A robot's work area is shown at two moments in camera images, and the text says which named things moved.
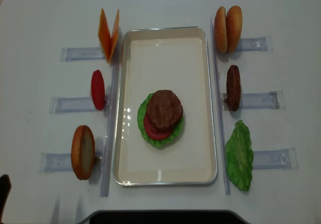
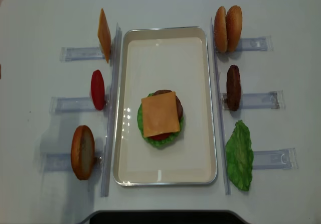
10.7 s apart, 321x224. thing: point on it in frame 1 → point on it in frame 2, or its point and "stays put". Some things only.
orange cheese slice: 115,36 → 160,114
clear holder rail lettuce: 284,159 stays put
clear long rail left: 111,123 stays put
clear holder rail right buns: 252,44 stays put
